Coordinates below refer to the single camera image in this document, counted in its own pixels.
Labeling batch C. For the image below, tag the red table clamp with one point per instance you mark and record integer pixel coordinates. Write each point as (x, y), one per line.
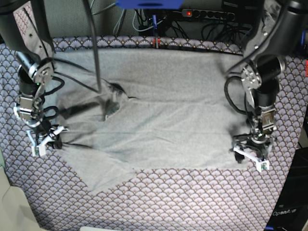
(156, 43)

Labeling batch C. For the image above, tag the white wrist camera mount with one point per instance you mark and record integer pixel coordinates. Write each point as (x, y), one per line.
(261, 164)
(40, 141)

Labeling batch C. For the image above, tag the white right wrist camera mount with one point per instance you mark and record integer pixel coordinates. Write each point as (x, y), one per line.
(40, 141)

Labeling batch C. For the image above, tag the light grey T-shirt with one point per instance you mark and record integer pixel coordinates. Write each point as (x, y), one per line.
(158, 109)

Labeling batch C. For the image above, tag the black OpenArm box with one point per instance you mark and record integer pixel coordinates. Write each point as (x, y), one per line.
(288, 192)

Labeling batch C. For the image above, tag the blue post right edge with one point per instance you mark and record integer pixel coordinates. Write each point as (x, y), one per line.
(302, 44)

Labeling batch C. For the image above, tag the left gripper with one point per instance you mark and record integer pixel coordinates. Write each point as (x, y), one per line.
(262, 145)

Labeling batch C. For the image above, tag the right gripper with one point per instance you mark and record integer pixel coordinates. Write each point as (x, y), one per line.
(39, 130)

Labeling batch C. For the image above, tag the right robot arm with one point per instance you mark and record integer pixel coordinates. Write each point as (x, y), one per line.
(24, 29)

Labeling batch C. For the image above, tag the patterned blue fan tablecloth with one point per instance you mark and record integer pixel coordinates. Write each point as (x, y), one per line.
(154, 200)

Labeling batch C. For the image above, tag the blue camera mount bracket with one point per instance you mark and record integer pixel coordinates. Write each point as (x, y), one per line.
(149, 4)

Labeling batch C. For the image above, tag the black power strip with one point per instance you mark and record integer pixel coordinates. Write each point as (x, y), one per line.
(205, 14)

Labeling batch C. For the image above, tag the beige chair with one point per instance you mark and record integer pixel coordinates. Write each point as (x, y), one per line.
(15, 211)

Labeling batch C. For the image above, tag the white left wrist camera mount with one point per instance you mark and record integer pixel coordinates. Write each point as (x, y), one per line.
(261, 164)

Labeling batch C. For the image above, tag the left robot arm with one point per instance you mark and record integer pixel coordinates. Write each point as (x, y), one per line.
(252, 84)

